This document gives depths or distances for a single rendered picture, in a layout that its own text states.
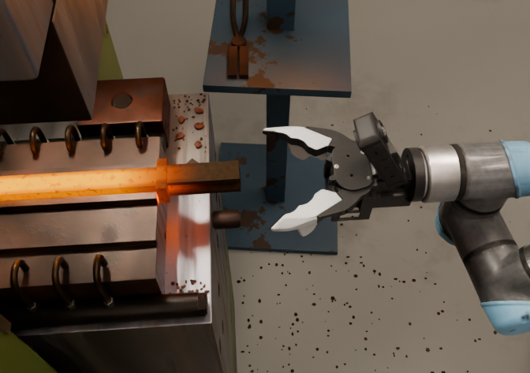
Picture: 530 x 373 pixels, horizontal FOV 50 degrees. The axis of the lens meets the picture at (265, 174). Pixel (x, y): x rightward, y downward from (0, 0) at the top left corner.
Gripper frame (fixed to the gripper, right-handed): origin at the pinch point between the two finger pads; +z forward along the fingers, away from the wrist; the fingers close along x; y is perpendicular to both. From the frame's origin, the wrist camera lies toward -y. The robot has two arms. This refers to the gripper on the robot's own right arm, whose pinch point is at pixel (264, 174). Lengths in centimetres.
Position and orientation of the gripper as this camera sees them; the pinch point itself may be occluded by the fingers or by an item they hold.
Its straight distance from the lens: 71.8
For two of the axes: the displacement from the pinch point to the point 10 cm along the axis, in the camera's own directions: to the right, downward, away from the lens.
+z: -10.0, 0.6, -0.3
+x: -0.7, -8.3, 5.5
